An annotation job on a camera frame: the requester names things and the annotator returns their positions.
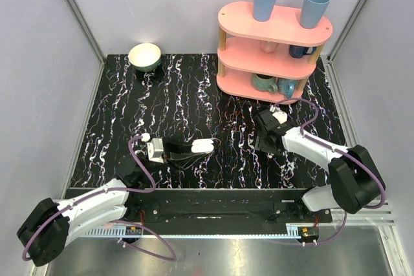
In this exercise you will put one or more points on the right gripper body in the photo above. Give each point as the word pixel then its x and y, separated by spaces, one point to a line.
pixel 261 143

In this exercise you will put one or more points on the green white bowl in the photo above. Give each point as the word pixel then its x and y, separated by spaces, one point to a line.
pixel 145 57

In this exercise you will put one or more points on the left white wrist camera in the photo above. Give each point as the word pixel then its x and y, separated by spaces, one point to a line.
pixel 155 148

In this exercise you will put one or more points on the dark blue mug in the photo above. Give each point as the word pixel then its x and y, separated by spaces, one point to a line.
pixel 299 51

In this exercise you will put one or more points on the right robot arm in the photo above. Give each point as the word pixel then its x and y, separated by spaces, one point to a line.
pixel 354 178

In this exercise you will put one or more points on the light blue butterfly mug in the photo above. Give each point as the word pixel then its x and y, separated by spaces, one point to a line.
pixel 286 87

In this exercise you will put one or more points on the black marble mat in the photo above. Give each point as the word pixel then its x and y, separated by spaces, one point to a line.
pixel 181 100

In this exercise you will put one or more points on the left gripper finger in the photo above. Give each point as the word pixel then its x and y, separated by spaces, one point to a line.
pixel 189 159
pixel 173 147

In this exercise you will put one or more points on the white earbud charging case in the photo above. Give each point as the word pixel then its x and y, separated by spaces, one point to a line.
pixel 202 146

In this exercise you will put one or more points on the pink three-tier shelf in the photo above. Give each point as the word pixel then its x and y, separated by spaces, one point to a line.
pixel 239 54

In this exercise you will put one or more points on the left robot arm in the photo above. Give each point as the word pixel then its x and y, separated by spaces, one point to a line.
pixel 54 224

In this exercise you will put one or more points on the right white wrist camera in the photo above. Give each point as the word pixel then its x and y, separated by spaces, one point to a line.
pixel 279 115

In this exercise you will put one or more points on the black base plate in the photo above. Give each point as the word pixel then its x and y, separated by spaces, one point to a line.
pixel 280 205

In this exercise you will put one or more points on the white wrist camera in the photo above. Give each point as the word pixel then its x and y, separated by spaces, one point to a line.
pixel 279 115
pixel 155 148

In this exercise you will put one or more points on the pink mug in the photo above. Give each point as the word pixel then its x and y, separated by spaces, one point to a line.
pixel 268 46

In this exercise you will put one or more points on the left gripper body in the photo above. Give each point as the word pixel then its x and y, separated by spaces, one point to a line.
pixel 169 152

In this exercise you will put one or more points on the teal glazed mug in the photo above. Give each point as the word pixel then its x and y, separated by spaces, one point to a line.
pixel 264 83

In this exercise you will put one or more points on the right blue tumbler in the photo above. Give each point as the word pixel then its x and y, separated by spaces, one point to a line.
pixel 312 11

